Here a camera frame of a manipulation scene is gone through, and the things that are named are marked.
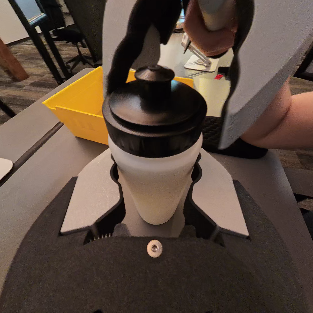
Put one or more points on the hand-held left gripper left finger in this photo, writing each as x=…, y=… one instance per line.
x=90, y=195

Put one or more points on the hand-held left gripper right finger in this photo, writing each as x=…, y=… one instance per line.
x=217, y=203

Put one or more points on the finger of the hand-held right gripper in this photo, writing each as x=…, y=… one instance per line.
x=115, y=36
x=269, y=61

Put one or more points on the white plastic bottle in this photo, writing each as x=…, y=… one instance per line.
x=151, y=183

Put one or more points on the yellow plastic bin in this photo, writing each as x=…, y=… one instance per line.
x=80, y=107

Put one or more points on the black bottle lid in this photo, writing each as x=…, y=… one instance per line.
x=146, y=127

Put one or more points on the black panel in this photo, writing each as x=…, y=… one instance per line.
x=90, y=24

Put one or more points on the black office chair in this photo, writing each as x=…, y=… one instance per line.
x=68, y=34

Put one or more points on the silver metal stand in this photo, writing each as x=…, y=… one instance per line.
x=200, y=63

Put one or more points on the small red object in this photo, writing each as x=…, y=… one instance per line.
x=218, y=76

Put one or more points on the black framed whiteboard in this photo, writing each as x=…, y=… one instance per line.
x=49, y=61

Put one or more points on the black round mat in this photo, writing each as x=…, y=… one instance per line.
x=210, y=132

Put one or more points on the white stand base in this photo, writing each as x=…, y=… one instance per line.
x=5, y=168

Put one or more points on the wooden post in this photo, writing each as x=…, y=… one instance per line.
x=12, y=63

